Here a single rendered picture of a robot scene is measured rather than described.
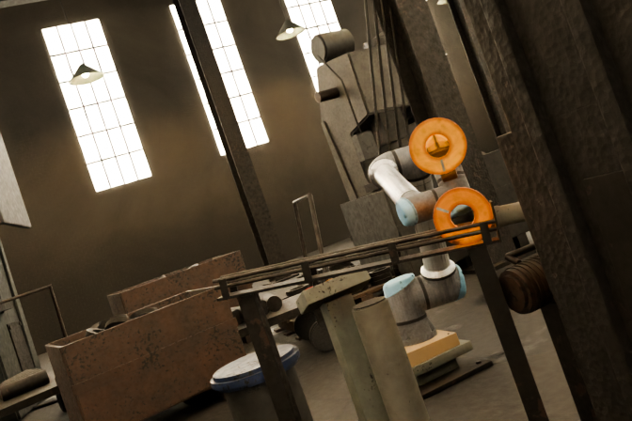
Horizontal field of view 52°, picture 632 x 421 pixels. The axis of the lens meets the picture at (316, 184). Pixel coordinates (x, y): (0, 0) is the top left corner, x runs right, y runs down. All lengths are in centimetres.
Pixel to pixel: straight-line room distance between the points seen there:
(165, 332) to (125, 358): 25
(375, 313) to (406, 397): 27
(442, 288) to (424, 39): 268
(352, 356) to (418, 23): 337
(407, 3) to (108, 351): 325
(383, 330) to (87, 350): 194
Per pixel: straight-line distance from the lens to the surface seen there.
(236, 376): 219
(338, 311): 216
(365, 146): 716
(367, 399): 223
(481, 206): 176
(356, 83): 729
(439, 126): 178
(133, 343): 363
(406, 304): 279
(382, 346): 204
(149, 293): 524
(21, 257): 1327
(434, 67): 504
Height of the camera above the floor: 85
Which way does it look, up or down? 2 degrees up
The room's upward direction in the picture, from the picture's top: 19 degrees counter-clockwise
